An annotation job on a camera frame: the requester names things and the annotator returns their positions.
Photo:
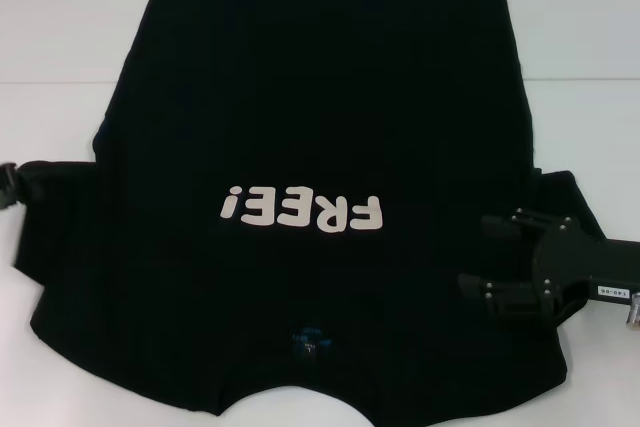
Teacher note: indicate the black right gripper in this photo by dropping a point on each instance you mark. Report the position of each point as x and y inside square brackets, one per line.
[580, 262]

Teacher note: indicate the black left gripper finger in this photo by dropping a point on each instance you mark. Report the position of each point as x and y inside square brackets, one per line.
[7, 170]
[7, 201]

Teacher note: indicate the black shirt with FREE print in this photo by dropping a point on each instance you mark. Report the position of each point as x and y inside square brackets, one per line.
[320, 97]

